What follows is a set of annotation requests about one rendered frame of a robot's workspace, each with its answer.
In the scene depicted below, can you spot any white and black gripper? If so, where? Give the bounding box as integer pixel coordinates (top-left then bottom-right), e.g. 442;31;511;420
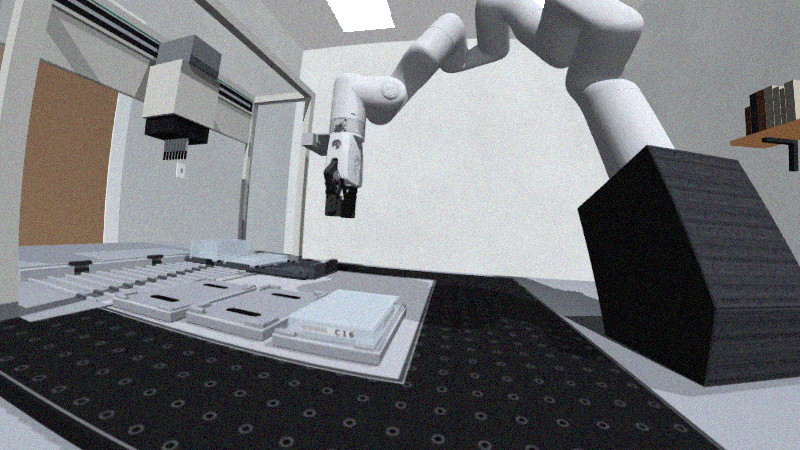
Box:
323;131;364;218

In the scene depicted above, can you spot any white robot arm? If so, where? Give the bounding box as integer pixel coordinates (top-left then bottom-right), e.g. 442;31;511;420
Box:
301;0;675;179

